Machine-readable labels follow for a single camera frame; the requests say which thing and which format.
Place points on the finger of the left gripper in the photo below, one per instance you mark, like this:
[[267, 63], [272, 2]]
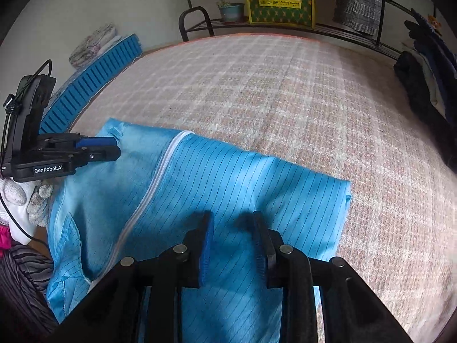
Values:
[[90, 142], [96, 153]]

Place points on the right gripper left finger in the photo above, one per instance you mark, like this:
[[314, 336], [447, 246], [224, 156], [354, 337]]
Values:
[[183, 266]]

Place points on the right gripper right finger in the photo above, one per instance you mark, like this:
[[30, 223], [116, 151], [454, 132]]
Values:
[[284, 267]]

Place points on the light blue striped garment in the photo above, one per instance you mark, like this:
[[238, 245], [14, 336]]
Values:
[[168, 183]]

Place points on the stack of dark folded clothes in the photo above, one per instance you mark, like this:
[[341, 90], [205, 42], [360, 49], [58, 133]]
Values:
[[427, 70]]

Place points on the black metal clothes rack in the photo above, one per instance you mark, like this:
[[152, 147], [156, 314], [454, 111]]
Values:
[[197, 18]]

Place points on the left hand in white glove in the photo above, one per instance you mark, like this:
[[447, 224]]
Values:
[[25, 207]]

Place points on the blue slatted plastic crate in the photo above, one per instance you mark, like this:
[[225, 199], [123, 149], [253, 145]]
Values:
[[67, 103]]

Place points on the magenta sleeve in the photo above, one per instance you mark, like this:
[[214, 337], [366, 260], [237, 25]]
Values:
[[5, 239]]

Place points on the folded floral cloth bundle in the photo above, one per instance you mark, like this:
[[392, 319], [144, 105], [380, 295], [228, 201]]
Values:
[[92, 44]]

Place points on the grey striped trousers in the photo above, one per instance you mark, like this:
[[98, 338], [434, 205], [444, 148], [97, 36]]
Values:
[[25, 274]]

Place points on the pink plaid bed blanket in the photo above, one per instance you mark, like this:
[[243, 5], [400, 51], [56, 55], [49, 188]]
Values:
[[332, 110]]

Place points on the small potted plant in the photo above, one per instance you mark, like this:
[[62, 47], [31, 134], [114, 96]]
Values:
[[230, 12]]

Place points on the green yellow patterned bag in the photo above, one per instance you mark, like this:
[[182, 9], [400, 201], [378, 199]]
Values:
[[288, 13]]

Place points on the grey plaid long coat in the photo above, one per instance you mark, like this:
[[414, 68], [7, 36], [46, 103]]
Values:
[[363, 16]]

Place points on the small teddy bear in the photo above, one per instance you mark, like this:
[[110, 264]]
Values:
[[434, 23]]

